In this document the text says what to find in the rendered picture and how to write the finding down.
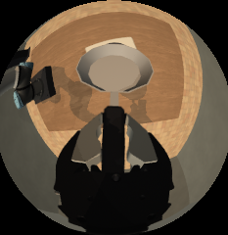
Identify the beige hot plate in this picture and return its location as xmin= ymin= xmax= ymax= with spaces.
xmin=85 ymin=37 xmax=137 ymax=53

